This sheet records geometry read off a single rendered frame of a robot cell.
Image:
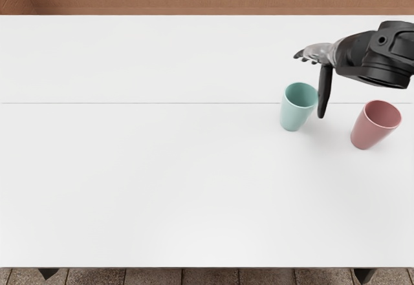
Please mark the mint green cup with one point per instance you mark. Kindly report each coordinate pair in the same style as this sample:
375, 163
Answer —
295, 110

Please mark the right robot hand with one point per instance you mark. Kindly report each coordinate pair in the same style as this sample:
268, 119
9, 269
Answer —
318, 52

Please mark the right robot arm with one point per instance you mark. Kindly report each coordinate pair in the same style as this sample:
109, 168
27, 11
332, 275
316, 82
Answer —
378, 55

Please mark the pink cup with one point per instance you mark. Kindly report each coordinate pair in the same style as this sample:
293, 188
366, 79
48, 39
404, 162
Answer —
372, 126

